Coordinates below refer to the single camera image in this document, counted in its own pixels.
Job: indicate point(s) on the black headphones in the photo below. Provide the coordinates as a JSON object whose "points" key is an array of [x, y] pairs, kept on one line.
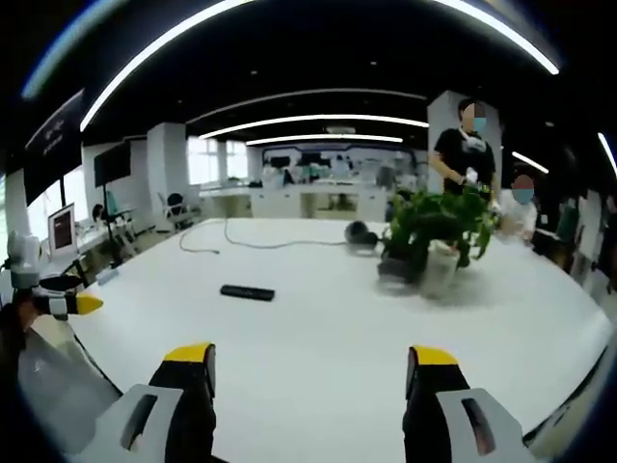
{"points": [[360, 236]]}

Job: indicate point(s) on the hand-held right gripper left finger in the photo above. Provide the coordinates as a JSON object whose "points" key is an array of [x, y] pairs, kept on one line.
{"points": [[159, 410]]}

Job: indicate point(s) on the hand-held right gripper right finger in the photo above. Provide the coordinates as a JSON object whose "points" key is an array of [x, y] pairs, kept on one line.
{"points": [[448, 410]]}

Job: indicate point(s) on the green potted plant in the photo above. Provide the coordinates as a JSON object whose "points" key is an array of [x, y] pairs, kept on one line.
{"points": [[436, 217]]}

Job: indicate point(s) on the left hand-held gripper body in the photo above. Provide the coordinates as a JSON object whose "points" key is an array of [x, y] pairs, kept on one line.
{"points": [[21, 260]]}

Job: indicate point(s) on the black plant pot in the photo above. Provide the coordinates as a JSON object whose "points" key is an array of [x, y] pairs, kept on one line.
{"points": [[396, 270]]}

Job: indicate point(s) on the clear glass plant vase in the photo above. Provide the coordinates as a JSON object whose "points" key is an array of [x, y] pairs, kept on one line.
{"points": [[439, 275]]}

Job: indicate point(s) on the white counter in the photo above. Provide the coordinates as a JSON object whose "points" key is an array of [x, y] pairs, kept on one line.
{"points": [[308, 200]]}

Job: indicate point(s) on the computer monitor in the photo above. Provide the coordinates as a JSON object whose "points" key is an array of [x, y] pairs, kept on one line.
{"points": [[61, 231]]}

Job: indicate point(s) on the black remote control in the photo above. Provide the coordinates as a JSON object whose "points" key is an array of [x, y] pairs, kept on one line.
{"points": [[247, 292]]}

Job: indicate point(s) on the black wall banner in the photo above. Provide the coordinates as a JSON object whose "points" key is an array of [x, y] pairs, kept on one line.
{"points": [[50, 144]]}

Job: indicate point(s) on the black screen on stand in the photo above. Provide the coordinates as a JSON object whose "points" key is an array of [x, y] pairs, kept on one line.
{"points": [[112, 166]]}

